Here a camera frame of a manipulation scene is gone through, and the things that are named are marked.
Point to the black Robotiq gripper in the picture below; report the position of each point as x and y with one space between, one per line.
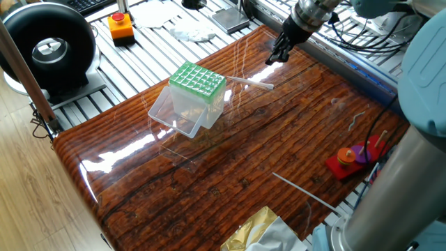
296 31

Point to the large clear pipette tip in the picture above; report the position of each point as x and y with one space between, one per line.
251 82

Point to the silver blue-capped robot arm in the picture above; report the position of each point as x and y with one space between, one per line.
400 195

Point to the clear pipette box green rack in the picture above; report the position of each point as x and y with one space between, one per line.
197 82

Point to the silver platform scale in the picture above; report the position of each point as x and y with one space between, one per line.
230 19

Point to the white crumpled tissue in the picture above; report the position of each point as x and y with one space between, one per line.
191 32

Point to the black round foot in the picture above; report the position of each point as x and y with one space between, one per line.
193 3

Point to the small white curled strip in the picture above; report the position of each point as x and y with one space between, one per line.
355 120

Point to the wood grain table mat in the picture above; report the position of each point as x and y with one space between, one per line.
244 157

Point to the white paper sheet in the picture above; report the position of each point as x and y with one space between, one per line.
153 14

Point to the red peg toy base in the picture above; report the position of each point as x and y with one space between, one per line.
343 171

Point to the orange emergency stop button box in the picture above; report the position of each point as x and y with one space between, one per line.
120 29

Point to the gold tissue pack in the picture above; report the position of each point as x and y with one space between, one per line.
251 231

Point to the black keyboard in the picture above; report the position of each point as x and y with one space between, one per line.
85 5

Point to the brown slanted pole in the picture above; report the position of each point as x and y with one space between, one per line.
22 69

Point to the silver metal post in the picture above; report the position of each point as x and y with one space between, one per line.
123 7

